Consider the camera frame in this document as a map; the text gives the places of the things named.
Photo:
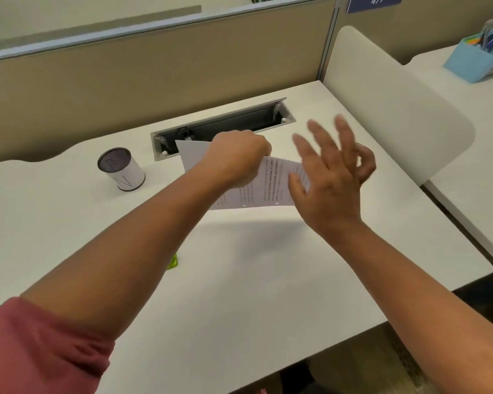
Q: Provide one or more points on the person's right hand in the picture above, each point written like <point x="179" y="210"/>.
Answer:
<point x="332" y="192"/>

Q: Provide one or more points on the person's left hand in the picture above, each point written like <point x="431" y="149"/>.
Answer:
<point x="230" y="159"/>

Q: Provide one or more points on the person's left fingers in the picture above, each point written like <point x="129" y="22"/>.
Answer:
<point x="263" y="145"/>

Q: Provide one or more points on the person's right middle finger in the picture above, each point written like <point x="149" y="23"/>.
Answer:
<point x="321" y="137"/>

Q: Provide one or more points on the person's right thumb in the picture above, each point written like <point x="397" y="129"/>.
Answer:
<point x="296" y="187"/>

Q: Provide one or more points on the person's right little finger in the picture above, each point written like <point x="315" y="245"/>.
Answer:
<point x="369" y="164"/>

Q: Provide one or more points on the printed white paper sheet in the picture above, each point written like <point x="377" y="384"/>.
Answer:
<point x="267" y="184"/>

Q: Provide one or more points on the person's left forearm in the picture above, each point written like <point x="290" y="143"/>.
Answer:
<point x="135" y="246"/>

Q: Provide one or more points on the person's right forearm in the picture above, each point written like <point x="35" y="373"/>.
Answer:
<point x="419" y="307"/>

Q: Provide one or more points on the white desk side divider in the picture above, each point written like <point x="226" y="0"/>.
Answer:
<point x="390" y="102"/>

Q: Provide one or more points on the beige partition screen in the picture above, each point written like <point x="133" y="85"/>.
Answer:
<point x="148" y="77"/>

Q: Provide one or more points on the white mesh pen holder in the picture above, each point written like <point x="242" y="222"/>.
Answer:
<point x="125" y="172"/>

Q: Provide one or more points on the light blue desk organizer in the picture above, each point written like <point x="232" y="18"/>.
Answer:
<point x="470" y="61"/>

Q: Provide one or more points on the small green object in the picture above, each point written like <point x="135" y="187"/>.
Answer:
<point x="173" y="262"/>

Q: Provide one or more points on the colourful sticky notes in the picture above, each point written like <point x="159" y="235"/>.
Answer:
<point x="472" y="39"/>

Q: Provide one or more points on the red shirt sleeve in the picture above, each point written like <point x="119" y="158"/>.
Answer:
<point x="37" y="352"/>

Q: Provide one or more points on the blue wall sign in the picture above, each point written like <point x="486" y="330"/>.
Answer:
<point x="374" y="3"/>

